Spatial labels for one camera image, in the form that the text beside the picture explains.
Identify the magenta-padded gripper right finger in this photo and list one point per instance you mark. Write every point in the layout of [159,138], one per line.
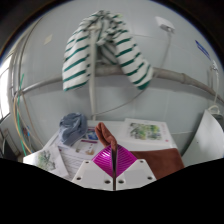
[140,173]

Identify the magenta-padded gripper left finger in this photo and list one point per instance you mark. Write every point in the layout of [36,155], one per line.
[87,173]

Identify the green-striped white towel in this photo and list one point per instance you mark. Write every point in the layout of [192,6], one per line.
[78,53]

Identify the printed leaflet with purple header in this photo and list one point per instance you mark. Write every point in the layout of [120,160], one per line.
[78,153]

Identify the small colourful card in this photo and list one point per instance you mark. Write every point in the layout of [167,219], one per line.
[91,134]

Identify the paper sheet with plant drawing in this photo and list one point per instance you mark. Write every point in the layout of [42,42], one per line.
[46,160]

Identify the paper sheet with green picture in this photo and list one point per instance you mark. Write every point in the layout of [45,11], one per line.
[146,130]

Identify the crumpled blue-grey cloth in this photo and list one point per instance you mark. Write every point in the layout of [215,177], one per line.
[71,128]

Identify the white vertical pipe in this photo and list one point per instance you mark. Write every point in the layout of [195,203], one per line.
[92,100]

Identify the white curved board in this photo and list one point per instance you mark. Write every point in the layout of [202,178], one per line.
[206,140]

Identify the grey horizontal wall pipe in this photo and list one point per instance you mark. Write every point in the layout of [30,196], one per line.
[173,76]

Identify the blue wall sticker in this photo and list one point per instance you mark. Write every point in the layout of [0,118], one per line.
[202,50]

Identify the white wall socket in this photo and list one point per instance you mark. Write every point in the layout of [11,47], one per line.
[165,24]

